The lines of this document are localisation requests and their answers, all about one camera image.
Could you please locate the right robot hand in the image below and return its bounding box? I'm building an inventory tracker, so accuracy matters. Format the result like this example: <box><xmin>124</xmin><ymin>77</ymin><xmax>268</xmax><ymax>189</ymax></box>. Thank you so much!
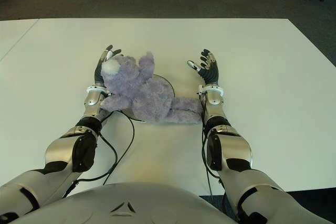
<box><xmin>186</xmin><ymin>48</ymin><xmax>220</xmax><ymax>87</ymax></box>

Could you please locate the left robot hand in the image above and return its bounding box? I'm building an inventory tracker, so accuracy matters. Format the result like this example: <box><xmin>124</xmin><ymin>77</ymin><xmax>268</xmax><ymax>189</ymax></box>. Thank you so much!
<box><xmin>93</xmin><ymin>45</ymin><xmax>123</xmax><ymax>88</ymax></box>

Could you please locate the purple plush doll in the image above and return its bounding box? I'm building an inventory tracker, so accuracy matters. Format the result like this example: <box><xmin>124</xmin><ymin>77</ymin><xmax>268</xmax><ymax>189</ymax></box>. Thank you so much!
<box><xmin>99</xmin><ymin>51</ymin><xmax>203</xmax><ymax>125</ymax></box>

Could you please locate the white plate with black rim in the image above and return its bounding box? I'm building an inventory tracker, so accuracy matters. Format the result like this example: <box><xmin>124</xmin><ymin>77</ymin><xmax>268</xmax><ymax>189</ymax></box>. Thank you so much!
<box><xmin>131</xmin><ymin>74</ymin><xmax>176</xmax><ymax>123</ymax></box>

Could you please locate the grey robot torso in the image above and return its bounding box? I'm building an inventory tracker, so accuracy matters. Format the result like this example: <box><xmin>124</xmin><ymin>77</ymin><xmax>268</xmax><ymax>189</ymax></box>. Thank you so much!
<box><xmin>13</xmin><ymin>182</ymin><xmax>237</xmax><ymax>224</ymax></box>

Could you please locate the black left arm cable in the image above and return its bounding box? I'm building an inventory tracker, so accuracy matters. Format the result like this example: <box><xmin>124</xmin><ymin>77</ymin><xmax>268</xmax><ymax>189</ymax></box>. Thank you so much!
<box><xmin>62</xmin><ymin>108</ymin><xmax>135</xmax><ymax>198</ymax></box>

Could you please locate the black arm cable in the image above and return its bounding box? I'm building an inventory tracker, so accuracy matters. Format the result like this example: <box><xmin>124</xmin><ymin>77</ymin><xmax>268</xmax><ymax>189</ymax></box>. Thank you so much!
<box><xmin>196</xmin><ymin>92</ymin><xmax>214</xmax><ymax>201</ymax></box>
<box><xmin>62</xmin><ymin>108</ymin><xmax>135</xmax><ymax>198</ymax></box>

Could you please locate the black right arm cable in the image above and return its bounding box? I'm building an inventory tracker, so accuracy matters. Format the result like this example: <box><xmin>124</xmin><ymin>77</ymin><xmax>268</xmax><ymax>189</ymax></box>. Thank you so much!
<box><xmin>196</xmin><ymin>92</ymin><xmax>214</xmax><ymax>201</ymax></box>

